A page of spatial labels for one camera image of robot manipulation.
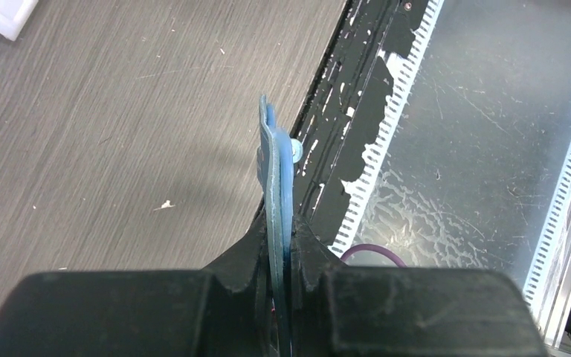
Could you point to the white plastic bin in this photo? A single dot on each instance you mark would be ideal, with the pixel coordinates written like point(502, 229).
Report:
point(13, 16)

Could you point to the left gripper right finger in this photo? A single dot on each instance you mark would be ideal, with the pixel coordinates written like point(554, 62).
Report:
point(342, 310)

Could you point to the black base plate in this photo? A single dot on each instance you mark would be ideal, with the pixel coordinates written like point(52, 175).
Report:
point(350, 111)

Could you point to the blue leather card holder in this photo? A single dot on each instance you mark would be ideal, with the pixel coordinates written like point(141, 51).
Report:
point(276, 156)

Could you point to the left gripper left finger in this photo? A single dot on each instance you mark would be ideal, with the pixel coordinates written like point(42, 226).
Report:
point(222, 309)

